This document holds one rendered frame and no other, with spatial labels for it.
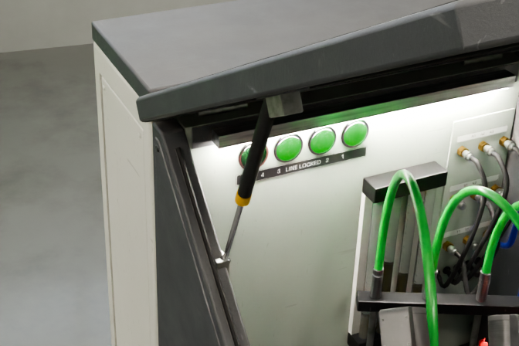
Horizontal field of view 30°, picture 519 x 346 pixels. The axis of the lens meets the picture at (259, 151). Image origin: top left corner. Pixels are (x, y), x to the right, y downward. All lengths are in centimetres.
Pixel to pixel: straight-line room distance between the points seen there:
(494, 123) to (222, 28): 50
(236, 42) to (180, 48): 9
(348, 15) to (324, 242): 39
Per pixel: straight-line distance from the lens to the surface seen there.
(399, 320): 114
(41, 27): 523
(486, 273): 166
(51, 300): 343
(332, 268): 169
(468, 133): 170
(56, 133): 442
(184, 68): 147
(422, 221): 130
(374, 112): 152
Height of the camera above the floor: 212
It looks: 30 degrees down
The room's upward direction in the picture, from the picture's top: 2 degrees clockwise
